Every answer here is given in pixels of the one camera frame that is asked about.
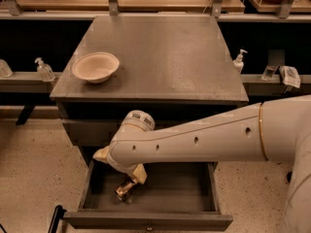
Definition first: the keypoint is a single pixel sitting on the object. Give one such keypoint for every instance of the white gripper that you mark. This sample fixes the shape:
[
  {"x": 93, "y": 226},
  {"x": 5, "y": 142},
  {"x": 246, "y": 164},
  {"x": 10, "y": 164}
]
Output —
[{"x": 120, "y": 167}]

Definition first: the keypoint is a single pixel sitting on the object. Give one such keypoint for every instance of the orange soda can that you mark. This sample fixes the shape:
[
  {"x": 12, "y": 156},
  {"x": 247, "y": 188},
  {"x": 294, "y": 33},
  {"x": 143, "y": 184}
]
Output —
[{"x": 124, "y": 190}]

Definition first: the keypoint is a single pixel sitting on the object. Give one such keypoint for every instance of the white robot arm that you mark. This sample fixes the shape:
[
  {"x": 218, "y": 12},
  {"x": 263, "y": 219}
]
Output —
[{"x": 276, "y": 131}]

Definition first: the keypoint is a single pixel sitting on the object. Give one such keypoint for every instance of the closed grey upper drawer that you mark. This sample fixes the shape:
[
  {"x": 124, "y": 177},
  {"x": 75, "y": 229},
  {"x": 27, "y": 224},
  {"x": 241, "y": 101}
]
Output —
[{"x": 90, "y": 132}]

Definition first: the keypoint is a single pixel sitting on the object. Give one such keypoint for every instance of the open grey lower drawer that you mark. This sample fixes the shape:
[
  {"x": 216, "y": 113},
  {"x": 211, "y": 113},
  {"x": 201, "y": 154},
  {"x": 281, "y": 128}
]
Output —
[{"x": 175, "y": 196}]

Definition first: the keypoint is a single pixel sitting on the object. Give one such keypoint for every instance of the grey wooden drawer cabinet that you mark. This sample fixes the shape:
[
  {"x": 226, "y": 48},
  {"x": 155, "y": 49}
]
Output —
[{"x": 173, "y": 67}]

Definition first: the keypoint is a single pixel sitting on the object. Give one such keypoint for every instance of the white paper bowl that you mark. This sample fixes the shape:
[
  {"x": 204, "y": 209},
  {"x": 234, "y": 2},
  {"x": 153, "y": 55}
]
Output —
[{"x": 95, "y": 67}]

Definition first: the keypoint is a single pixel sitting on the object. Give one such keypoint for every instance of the clear pump sanitizer bottle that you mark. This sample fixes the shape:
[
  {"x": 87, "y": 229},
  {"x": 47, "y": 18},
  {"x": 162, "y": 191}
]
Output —
[{"x": 44, "y": 70}]

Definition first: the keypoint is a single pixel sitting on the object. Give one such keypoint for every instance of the white pump bottle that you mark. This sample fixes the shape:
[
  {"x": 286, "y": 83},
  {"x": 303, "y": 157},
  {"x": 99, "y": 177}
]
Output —
[{"x": 238, "y": 61}]

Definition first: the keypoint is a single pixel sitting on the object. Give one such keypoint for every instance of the black shoe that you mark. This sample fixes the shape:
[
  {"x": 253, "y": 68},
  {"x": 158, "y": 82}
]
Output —
[{"x": 289, "y": 176}]

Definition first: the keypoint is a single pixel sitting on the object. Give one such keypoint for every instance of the clear plastic water bottle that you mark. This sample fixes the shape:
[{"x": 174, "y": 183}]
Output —
[{"x": 269, "y": 72}]

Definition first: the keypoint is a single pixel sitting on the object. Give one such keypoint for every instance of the folded white cloth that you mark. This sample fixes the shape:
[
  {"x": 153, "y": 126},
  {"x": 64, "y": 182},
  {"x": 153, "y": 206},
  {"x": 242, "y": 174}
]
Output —
[{"x": 290, "y": 76}]

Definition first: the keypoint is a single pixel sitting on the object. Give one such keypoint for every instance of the black handle bottom left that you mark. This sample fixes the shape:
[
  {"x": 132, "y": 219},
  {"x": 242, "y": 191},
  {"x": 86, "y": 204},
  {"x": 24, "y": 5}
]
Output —
[{"x": 57, "y": 216}]

